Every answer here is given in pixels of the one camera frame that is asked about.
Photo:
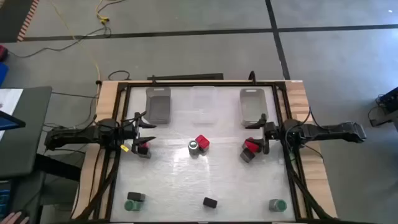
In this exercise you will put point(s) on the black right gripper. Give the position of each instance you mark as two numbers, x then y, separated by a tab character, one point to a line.
272	132

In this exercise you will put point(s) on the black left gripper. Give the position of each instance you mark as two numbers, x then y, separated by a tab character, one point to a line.
129	133

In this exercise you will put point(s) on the red smoked paprika tin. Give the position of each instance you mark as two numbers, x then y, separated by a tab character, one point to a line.
252	147
202	141
145	153

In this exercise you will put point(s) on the green-lidded herb jar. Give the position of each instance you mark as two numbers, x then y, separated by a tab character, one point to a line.
193	145
130	206
277	205

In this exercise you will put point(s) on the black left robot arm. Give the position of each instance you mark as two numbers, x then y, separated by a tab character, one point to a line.
77	135

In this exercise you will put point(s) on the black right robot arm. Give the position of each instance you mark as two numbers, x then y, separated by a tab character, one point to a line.
329	130

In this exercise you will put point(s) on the light grey plastic bin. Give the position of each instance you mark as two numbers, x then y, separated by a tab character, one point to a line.
253	107

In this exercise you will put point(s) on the dark grey plastic bin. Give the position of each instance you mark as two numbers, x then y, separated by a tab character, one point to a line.
158	107

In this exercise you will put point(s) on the clear plastic bin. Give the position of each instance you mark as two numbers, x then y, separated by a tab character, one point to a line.
203	105

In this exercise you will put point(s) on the black corner clamp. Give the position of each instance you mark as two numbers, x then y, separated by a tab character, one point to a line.
98	82

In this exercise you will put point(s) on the black flat bar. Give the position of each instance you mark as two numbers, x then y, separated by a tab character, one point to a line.
186	76

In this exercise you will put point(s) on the dark grey desk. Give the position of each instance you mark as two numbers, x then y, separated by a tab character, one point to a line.
31	140

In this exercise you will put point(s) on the black tablet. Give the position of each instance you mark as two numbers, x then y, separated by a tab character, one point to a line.
9	123

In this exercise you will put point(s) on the white paper sheet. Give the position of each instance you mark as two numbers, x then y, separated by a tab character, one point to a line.
12	99

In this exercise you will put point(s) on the blue object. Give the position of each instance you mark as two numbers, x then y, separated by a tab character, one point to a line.
2	73

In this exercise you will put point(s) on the dark device with lit keys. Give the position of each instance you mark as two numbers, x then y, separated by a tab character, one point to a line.
4	199

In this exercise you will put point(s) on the red object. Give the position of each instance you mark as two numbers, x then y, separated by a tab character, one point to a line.
3	53

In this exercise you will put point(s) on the black mat with striped edge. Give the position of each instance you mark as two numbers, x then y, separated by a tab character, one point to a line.
12	18

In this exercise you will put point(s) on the black table frame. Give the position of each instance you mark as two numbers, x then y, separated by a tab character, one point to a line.
236	84

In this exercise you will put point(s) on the black clamp mount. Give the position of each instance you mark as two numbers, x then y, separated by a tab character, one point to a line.
252	76

